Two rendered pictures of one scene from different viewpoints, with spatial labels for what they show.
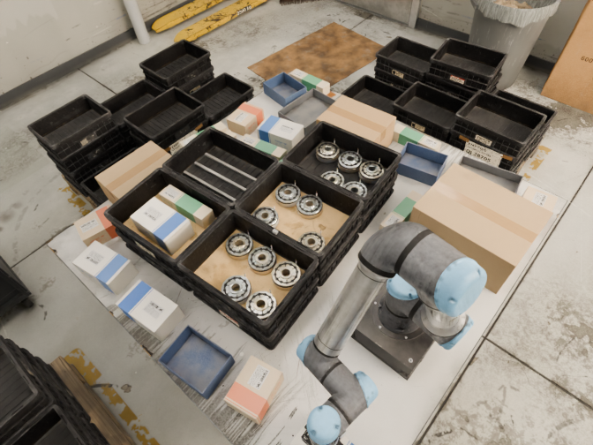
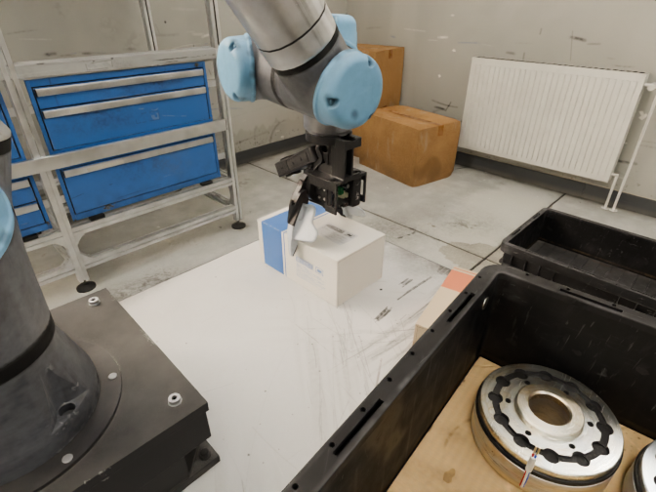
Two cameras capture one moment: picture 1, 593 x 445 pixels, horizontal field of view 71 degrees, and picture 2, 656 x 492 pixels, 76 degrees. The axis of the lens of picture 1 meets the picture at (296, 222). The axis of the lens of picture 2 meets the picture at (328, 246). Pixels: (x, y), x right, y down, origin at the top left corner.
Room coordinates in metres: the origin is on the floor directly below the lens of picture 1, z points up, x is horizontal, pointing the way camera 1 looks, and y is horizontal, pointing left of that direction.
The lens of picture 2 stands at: (0.83, -0.03, 1.14)
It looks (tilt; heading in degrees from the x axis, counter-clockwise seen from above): 31 degrees down; 179
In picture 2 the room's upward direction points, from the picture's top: straight up
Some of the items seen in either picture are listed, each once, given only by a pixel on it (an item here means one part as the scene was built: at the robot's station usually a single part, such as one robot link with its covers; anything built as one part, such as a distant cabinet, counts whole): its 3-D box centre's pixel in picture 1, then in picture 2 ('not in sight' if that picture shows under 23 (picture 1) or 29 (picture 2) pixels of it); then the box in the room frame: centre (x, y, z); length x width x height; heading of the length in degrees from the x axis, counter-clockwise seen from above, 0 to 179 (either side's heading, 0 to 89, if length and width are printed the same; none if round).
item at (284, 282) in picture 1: (286, 273); not in sight; (0.73, 0.05, 0.86); 0.10 x 0.10 x 0.01
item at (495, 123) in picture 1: (488, 145); not in sight; (1.77, -1.18, 0.37); 0.40 x 0.30 x 0.45; 45
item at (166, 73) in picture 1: (183, 86); not in sight; (2.63, 0.73, 0.37); 0.40 x 0.30 x 0.45; 135
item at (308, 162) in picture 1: (341, 168); not in sight; (1.21, -0.21, 0.87); 0.40 x 0.30 x 0.11; 50
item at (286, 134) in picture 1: (281, 133); not in sight; (1.60, 0.04, 0.75); 0.20 x 0.12 x 0.09; 57
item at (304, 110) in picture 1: (309, 110); not in sight; (1.78, -0.12, 0.73); 0.27 x 0.20 x 0.05; 131
